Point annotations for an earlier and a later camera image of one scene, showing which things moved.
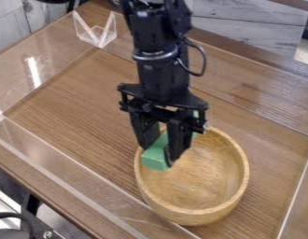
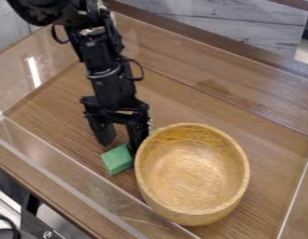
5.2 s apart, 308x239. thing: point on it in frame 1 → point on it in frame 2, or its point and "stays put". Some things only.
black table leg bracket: [27, 206] stays put
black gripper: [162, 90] → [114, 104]
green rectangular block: [153, 156] → [118, 159]
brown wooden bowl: [202, 187] stays put
